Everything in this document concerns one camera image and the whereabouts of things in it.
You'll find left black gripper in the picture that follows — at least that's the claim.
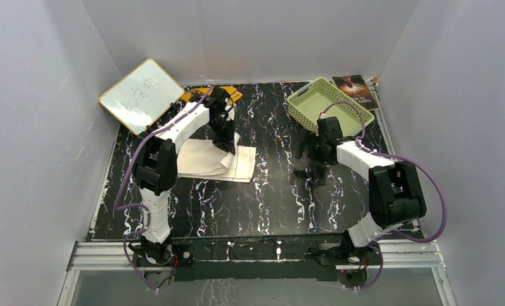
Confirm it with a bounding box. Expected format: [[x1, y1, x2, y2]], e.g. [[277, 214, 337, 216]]
[[207, 117, 237, 157]]

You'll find white towel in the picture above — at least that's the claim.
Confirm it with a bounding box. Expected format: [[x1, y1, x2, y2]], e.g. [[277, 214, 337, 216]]
[[177, 133, 256, 183]]

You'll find orange towel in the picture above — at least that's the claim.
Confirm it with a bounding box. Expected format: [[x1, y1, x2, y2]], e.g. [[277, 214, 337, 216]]
[[180, 85, 242, 106]]

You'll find green plastic basket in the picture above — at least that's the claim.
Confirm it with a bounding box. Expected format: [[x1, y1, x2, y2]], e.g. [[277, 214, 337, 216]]
[[287, 77, 374, 136]]

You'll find wood framed whiteboard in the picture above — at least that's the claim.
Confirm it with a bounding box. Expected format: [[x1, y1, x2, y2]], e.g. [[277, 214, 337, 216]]
[[99, 58, 184, 135]]

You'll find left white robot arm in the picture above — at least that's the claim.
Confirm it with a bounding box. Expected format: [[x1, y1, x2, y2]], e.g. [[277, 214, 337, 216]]
[[130, 87, 237, 265]]

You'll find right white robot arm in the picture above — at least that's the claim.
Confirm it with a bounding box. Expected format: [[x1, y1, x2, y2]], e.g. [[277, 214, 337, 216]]
[[296, 117, 427, 264]]

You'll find dark book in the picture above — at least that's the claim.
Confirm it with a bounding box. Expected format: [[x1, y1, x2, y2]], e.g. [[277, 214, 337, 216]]
[[332, 75, 378, 110]]

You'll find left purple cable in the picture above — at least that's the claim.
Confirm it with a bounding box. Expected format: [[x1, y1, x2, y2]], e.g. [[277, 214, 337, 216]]
[[113, 86, 216, 292]]

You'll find purple cable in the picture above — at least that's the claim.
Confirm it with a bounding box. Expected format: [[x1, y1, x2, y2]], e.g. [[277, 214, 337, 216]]
[[319, 101, 448, 291], [113, 86, 216, 292]]

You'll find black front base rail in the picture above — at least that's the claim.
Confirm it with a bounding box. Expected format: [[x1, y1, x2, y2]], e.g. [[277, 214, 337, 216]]
[[171, 233, 349, 281]]

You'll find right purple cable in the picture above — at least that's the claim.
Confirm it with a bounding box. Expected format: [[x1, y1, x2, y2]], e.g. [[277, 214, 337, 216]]
[[319, 101, 448, 291]]

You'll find aluminium frame rail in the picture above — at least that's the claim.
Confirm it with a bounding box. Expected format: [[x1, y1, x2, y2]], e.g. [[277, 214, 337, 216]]
[[66, 238, 448, 273]]

